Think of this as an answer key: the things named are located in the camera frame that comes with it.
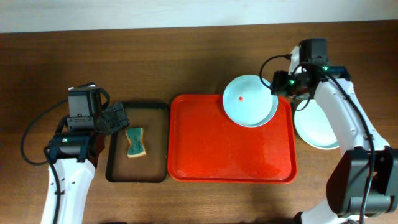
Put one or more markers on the pale blue plate top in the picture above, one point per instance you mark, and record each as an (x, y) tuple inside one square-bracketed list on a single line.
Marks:
[(248, 102)]

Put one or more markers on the pale blue plate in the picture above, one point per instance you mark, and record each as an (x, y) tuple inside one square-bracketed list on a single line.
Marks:
[(312, 125), (248, 102)]

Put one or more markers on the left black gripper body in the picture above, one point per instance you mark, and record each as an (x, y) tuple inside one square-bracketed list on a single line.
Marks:
[(112, 119)]

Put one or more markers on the pale blue plate bottom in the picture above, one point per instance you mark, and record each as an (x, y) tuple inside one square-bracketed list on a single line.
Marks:
[(312, 125)]

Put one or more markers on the black rectangular tray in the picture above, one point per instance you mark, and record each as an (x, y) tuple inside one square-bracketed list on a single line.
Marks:
[(153, 118)]

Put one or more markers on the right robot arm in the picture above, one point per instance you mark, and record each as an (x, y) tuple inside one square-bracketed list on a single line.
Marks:
[(364, 183)]

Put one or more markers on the red plastic tray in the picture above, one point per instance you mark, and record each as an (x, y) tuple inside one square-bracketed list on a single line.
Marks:
[(206, 146)]

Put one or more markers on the green and yellow sponge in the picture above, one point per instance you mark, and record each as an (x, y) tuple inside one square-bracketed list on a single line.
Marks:
[(135, 137)]

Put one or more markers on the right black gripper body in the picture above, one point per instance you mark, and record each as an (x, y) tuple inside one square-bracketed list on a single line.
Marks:
[(278, 83)]

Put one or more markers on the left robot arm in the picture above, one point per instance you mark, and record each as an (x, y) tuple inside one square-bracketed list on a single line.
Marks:
[(72, 157)]

